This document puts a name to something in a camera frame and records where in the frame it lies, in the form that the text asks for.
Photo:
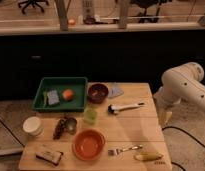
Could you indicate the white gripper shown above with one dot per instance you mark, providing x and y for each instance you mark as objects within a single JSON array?
[{"x": 165, "y": 99}]

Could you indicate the white handled dish brush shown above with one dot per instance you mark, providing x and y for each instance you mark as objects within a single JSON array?
[{"x": 115, "y": 109}]

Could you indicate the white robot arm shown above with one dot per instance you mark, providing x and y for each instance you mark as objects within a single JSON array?
[{"x": 182, "y": 82}]

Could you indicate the grey blue cloth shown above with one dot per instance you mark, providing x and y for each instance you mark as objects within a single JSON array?
[{"x": 115, "y": 91}]

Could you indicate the silver fork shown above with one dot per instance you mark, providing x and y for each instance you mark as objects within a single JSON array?
[{"x": 117, "y": 151}]

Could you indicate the dark red bowl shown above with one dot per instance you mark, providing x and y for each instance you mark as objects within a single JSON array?
[{"x": 97, "y": 93}]

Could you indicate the green plastic cup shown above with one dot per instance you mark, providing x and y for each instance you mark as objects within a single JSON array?
[{"x": 90, "y": 116}]

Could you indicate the orange bowl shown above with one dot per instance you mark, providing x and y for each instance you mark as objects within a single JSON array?
[{"x": 88, "y": 144}]

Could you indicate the small metal cup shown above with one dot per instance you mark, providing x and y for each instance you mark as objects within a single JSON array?
[{"x": 71, "y": 125}]

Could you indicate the orange ball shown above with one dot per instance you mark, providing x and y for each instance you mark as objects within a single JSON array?
[{"x": 68, "y": 94}]

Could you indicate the dark brown pinecone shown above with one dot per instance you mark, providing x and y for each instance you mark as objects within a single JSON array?
[{"x": 59, "y": 129}]

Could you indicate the green plastic tray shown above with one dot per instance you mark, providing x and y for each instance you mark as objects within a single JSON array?
[{"x": 77, "y": 84}]

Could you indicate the blue sponge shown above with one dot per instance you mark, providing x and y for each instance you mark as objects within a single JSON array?
[{"x": 53, "y": 97}]

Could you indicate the brown chocolate bar block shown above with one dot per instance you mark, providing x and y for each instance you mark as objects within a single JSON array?
[{"x": 51, "y": 156}]

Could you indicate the green yellow strip in tray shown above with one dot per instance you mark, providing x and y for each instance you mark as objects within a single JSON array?
[{"x": 44, "y": 99}]

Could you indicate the white cup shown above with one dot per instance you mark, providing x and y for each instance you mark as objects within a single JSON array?
[{"x": 33, "y": 126}]

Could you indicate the black office chair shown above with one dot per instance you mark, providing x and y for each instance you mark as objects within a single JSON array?
[{"x": 23, "y": 5}]

